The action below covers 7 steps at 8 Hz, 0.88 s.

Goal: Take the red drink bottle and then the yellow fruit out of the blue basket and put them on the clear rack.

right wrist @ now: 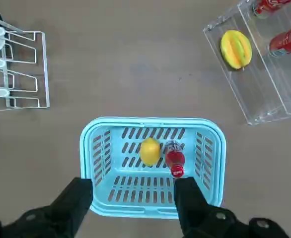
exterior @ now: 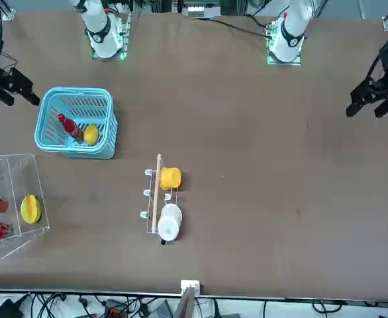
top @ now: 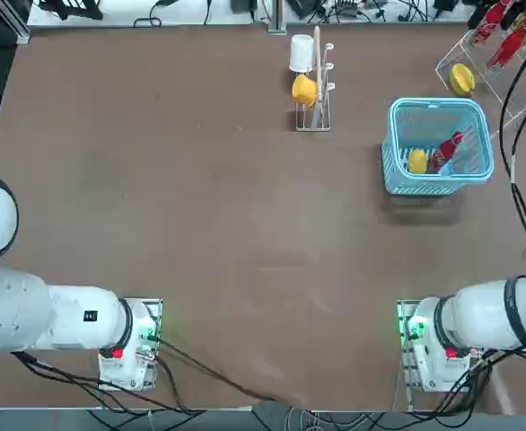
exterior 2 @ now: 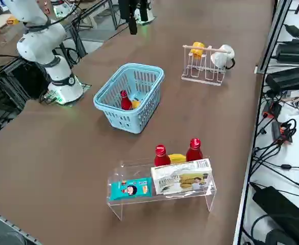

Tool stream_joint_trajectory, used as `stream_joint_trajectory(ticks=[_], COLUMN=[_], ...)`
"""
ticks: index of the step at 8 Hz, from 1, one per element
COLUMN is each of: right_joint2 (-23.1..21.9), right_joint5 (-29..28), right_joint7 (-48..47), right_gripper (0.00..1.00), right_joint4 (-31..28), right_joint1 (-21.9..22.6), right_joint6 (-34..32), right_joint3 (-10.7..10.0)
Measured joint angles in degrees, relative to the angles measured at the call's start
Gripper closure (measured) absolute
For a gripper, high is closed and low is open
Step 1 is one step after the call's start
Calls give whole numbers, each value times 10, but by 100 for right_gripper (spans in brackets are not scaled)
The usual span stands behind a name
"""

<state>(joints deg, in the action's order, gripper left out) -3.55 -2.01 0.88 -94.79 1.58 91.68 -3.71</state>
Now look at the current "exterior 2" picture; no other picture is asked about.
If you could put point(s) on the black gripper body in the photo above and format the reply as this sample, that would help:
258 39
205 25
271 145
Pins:
124 9

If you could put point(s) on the yellow lemon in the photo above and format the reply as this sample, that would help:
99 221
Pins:
136 104

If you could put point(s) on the blue plastic basket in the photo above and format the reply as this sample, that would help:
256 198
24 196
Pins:
139 125

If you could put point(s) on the clear acrylic rack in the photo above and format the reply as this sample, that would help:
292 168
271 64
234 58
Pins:
129 169

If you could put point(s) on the yellow plastic cup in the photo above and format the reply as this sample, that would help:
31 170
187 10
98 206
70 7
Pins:
196 54

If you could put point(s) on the white mug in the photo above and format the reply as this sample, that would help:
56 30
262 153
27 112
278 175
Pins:
224 60

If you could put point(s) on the yellow cardboard box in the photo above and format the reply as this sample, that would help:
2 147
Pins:
13 20

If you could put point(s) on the yellow starfruit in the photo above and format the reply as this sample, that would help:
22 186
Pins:
177 158

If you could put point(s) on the small black adapter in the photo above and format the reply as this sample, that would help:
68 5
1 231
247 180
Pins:
293 30

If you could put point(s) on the dark power brick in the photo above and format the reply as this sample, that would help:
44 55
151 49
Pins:
289 77

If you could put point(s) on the white biscuit box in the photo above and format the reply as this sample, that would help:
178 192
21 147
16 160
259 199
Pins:
180 178

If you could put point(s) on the orange and black device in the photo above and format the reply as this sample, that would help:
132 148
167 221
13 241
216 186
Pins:
272 109
283 132

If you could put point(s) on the teal snack packet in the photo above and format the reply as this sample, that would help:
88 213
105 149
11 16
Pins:
130 189

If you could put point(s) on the large black power brick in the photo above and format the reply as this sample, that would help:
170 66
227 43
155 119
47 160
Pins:
279 206

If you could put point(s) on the white post foot bracket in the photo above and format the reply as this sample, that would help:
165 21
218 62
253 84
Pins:
260 71

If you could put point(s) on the aluminium frame post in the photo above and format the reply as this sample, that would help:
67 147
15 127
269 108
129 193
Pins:
274 35

